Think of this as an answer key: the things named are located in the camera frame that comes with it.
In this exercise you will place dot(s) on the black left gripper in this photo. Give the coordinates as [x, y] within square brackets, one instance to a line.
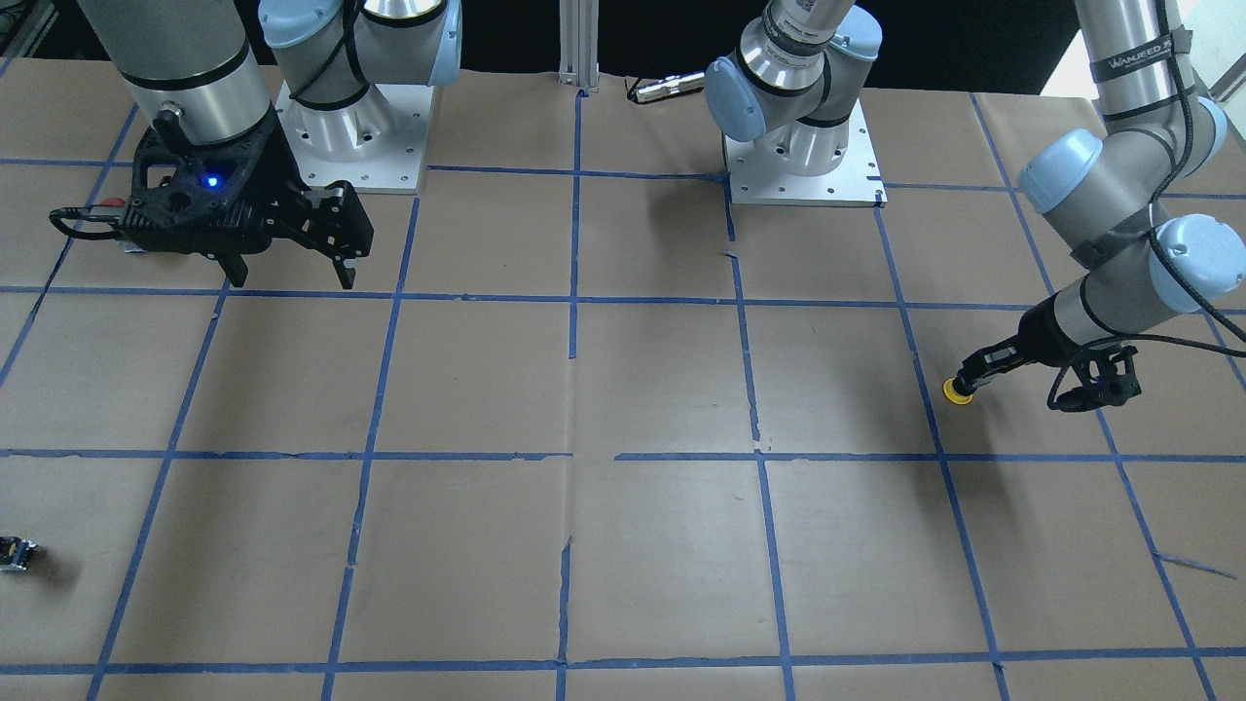
[1042, 336]

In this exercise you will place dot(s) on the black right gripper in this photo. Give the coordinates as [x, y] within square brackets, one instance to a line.
[276, 164]

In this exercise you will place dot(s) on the yellow push button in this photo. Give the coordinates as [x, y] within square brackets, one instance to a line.
[953, 394]

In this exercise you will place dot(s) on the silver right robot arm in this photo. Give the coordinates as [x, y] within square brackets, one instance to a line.
[195, 77]

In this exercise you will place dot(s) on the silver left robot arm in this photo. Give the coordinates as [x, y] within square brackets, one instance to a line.
[783, 97]

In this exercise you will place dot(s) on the red push button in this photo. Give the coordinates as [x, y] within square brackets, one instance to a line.
[108, 212]

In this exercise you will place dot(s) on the small electronic part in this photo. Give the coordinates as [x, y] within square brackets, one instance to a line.
[17, 553]

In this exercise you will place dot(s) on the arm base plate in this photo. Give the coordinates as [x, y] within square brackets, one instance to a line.
[804, 165]
[378, 144]

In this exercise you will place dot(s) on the aluminium frame post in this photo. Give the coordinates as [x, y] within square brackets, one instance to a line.
[579, 22]

